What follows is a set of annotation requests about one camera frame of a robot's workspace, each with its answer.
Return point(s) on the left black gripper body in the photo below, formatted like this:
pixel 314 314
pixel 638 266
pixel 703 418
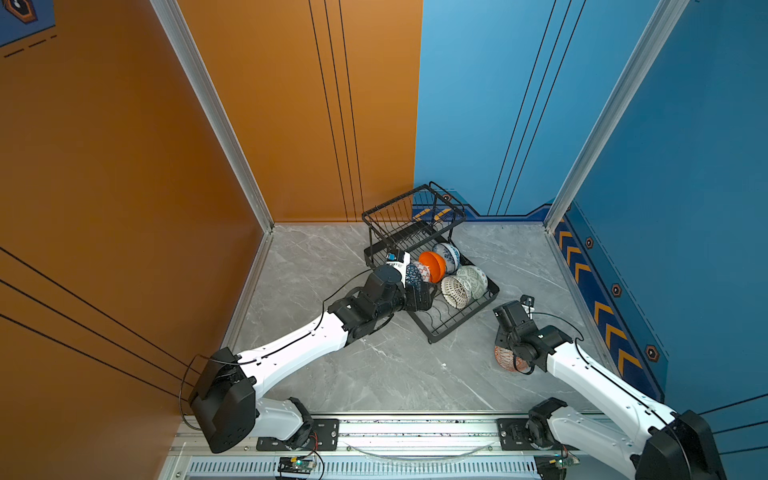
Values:
pixel 403 299

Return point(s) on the dark blue patterned bowl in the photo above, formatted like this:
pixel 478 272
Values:
pixel 417 273

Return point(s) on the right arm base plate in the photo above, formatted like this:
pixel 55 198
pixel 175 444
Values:
pixel 514 434

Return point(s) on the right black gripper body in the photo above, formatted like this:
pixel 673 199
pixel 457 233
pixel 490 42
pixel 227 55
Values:
pixel 504 340

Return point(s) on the aluminium front rail frame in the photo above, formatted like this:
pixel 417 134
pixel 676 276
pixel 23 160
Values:
pixel 382 446

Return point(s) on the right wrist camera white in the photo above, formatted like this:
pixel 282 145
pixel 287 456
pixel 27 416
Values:
pixel 528 303

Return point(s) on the red white patterned bowl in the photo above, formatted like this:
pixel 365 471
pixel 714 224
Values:
pixel 509 361

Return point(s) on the blue floral white bowl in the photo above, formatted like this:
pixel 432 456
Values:
pixel 450 254

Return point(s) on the black wire dish rack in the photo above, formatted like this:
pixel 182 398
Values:
pixel 417 227

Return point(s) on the white black lattice bowl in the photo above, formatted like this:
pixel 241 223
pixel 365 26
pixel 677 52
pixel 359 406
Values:
pixel 455 294

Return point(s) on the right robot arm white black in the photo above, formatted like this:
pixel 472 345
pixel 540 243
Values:
pixel 648 440

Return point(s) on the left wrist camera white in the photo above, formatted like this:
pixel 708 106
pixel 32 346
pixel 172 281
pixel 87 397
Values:
pixel 399 260

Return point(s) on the pale green patterned bowl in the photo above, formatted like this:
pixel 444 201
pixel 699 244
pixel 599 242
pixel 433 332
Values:
pixel 474 280

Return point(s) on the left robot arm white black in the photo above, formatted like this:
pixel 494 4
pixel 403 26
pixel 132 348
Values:
pixel 229 400

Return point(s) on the orange plastic bowl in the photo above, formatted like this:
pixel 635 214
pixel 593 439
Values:
pixel 436 265

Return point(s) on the green circuit board left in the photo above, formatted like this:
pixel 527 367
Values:
pixel 296 467

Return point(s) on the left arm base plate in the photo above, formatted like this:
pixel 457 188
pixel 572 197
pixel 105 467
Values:
pixel 318 435

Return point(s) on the circuit board right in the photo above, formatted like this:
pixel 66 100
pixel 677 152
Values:
pixel 554 468

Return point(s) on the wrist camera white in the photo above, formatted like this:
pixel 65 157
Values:
pixel 528 303
pixel 399 260

